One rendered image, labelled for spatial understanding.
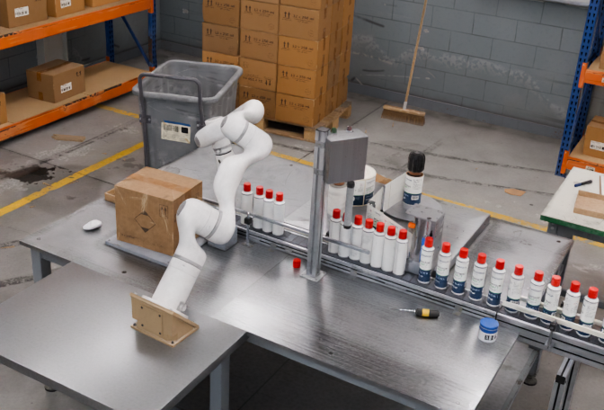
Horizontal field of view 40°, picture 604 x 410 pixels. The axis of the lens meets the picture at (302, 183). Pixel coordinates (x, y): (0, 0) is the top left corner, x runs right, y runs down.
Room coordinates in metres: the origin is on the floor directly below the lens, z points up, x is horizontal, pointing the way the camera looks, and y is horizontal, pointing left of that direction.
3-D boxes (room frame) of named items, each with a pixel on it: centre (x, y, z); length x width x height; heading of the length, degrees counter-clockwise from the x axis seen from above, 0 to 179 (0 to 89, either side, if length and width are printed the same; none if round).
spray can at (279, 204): (3.27, 0.10, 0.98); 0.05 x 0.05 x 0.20
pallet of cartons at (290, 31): (7.11, 0.28, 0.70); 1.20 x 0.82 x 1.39; 68
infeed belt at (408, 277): (3.17, -0.10, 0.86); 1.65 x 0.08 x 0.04; 61
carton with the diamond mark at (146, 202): (3.23, 0.63, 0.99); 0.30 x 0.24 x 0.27; 66
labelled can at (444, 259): (2.90, -0.60, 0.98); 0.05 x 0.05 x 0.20
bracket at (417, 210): (3.05, -0.52, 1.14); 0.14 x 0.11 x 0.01; 61
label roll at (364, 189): (3.69, -0.26, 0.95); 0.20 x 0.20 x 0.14
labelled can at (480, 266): (2.83, -0.73, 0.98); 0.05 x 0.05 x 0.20
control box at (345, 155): (3.04, -0.16, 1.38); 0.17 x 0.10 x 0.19; 116
